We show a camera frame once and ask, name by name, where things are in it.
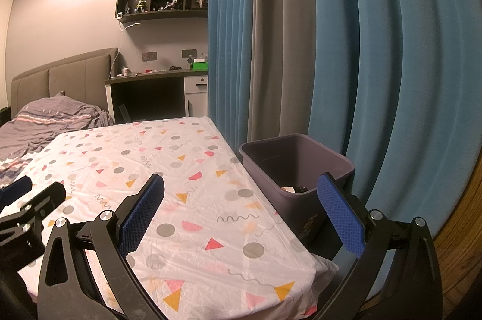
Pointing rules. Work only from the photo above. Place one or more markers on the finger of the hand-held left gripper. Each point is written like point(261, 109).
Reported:
point(15, 189)
point(41, 201)

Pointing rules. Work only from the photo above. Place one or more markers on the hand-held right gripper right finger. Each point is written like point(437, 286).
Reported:
point(340, 214)

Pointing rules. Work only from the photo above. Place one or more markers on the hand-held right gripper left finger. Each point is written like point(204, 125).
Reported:
point(143, 214)

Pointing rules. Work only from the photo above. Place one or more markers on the black plastic bag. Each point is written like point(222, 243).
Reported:
point(302, 189)

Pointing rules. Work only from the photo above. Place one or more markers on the grey plastic bin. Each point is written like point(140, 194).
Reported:
point(286, 209)

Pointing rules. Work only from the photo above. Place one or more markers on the plain white paper cup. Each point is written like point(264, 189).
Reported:
point(288, 189)

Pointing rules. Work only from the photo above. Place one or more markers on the bed with grey bedding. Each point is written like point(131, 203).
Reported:
point(45, 120)

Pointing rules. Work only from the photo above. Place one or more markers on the brown padded headboard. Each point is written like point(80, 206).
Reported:
point(75, 79)

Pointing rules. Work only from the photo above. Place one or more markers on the white drawer cabinet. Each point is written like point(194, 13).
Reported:
point(195, 97)

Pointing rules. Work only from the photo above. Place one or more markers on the dark wooden desk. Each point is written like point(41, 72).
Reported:
point(150, 76)

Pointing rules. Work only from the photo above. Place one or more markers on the blue curtain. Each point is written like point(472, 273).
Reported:
point(395, 79)
point(229, 41)

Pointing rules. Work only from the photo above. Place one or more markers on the green box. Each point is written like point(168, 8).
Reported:
point(199, 65)

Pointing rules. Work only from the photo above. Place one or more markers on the grey curtain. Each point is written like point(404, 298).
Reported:
point(280, 41)

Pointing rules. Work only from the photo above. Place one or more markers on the dark wall socket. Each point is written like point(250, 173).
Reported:
point(150, 56)
point(189, 53)

